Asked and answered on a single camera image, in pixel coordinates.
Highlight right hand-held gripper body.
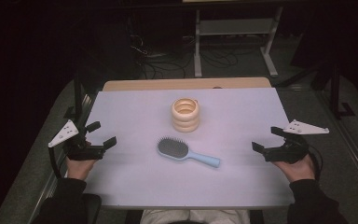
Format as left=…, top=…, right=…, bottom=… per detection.
left=264, top=119, right=330, bottom=164

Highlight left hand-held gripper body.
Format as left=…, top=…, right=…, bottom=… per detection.
left=48, top=119, right=107, bottom=161

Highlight light blue hairbrush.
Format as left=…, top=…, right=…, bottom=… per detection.
left=157, top=136, right=222, bottom=169

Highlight cream ribbed cup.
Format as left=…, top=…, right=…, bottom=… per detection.
left=171, top=97, right=200, bottom=133

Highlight person's left hand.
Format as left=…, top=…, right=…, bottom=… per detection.
left=65, top=157, right=96, bottom=181

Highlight person's right hand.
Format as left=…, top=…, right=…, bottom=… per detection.
left=272, top=154, right=317, bottom=184

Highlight black metal stand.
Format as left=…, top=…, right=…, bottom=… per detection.
left=63, top=73, right=90, bottom=125
left=310, top=60, right=356, bottom=120

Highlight person's legs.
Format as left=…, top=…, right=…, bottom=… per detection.
left=139, top=208, right=252, bottom=224

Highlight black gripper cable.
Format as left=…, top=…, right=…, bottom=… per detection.
left=48, top=145, right=63, bottom=180

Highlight black floor cables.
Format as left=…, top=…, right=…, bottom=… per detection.
left=127, top=18, right=250, bottom=79

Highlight white metal table frame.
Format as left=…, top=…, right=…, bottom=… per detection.
left=193, top=6, right=284, bottom=78

